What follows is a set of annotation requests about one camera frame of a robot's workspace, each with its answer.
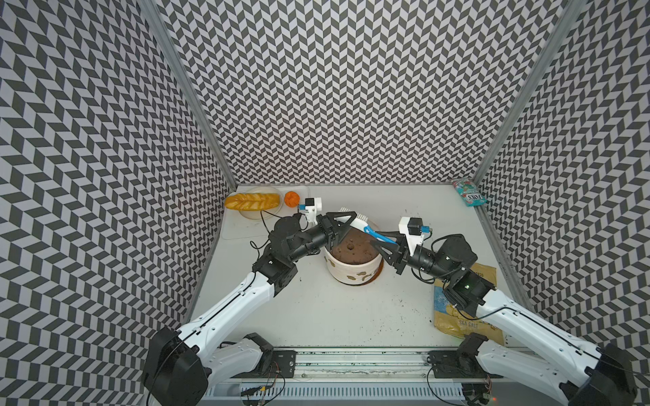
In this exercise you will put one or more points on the teal snack packet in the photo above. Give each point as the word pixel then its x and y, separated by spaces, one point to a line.
pixel 468 192

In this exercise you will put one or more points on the clear glass bowl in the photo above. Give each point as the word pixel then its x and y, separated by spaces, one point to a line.
pixel 257 215

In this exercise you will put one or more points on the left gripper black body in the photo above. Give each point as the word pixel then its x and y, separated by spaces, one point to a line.
pixel 330 232

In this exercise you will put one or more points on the white cutting board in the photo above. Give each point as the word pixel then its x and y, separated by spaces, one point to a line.
pixel 236 227

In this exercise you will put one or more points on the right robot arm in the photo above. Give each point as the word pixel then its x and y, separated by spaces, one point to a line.
pixel 568 369

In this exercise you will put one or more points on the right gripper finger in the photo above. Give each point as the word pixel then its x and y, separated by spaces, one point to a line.
pixel 389 238
pixel 384 251

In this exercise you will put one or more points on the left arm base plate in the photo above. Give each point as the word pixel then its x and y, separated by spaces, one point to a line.
pixel 271 363

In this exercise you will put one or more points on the baguette bread loaf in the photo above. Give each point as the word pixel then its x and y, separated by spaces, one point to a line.
pixel 252 201

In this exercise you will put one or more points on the orange mandarin fruit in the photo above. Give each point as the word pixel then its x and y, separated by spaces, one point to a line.
pixel 292 199

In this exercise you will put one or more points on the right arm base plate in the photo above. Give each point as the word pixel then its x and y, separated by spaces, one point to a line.
pixel 449 364

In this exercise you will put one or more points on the yellow chips bag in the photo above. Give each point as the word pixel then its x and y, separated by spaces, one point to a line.
pixel 450 321

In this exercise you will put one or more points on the white ceramic pot with mud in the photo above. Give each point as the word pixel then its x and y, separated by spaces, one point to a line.
pixel 358 251

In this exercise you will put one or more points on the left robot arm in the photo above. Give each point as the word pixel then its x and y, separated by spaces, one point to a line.
pixel 183 363

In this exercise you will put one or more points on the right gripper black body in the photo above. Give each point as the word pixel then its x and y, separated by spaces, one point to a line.
pixel 404 251

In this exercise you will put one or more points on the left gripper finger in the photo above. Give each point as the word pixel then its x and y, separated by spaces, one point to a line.
pixel 342 233
pixel 340 219

